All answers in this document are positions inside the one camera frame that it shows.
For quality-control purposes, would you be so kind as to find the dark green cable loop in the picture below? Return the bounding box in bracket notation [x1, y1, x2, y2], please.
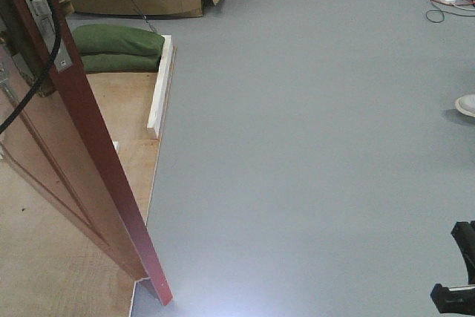
[425, 0, 475, 23]

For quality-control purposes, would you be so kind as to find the lower green sandbag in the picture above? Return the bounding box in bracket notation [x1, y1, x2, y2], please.
[81, 53, 161, 73]

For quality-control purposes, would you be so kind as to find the plywood base board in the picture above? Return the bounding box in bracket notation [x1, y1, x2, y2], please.
[0, 46, 177, 317]

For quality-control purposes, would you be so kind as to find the brown wooden door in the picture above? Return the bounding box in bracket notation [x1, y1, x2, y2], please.
[1, 0, 172, 304]

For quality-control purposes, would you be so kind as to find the far white edge rail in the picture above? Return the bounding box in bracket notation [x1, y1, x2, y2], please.
[147, 35, 174, 139]

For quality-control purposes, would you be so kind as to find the green sandbag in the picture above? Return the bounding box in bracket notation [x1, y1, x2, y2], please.
[81, 53, 161, 73]
[72, 24, 165, 56]

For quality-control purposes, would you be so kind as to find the upper green sandbag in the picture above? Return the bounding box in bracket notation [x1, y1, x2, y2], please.
[72, 24, 165, 56]

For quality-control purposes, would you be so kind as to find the black robot body part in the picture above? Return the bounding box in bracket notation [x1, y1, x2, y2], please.
[430, 220, 475, 316]

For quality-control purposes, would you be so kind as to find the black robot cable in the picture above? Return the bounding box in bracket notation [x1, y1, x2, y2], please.
[0, 0, 62, 134]

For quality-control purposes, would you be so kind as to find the right white sneaker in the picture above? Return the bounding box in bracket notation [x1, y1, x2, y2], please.
[455, 94, 475, 117]

